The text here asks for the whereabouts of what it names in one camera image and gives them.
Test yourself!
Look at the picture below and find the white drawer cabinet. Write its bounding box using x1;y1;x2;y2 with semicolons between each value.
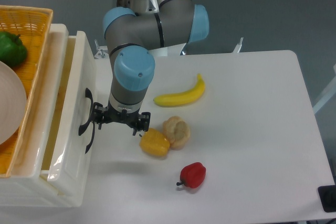
1;24;85;207

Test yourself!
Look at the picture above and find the beige round plate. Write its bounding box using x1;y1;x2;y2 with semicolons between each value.
1;62;27;144

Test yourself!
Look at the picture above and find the green bell pepper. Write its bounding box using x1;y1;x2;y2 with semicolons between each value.
1;31;27;67

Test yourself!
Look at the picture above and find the round bread bun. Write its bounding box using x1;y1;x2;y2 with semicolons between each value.
162;116;191;150

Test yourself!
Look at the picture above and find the yellow woven basket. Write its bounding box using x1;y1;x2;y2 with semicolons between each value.
1;5;53;178

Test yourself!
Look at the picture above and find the yellow bell pepper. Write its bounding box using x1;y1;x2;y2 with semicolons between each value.
139;128;170;157

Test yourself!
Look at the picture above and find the yellow banana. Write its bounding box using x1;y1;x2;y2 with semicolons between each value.
153;73;206;108

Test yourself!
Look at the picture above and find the black device at edge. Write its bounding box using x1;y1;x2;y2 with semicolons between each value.
318;185;336;212

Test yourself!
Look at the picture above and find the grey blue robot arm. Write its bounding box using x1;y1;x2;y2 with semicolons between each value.
79;0;209;134

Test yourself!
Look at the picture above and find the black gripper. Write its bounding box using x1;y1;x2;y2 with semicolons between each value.
90;102;151;136

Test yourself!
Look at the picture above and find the red bell pepper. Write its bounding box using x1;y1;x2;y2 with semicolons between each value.
176;162;206;189

